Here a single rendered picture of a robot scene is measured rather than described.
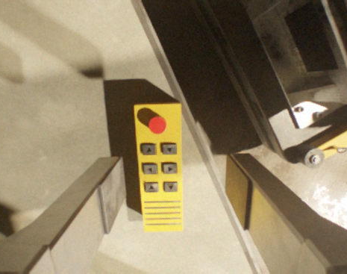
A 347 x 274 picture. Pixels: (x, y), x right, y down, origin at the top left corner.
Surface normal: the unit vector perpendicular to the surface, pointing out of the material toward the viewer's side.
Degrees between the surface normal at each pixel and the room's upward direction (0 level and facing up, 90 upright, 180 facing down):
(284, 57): 0
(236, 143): 0
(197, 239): 0
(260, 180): 90
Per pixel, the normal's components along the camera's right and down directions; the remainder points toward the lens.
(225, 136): 0.00, 0.24
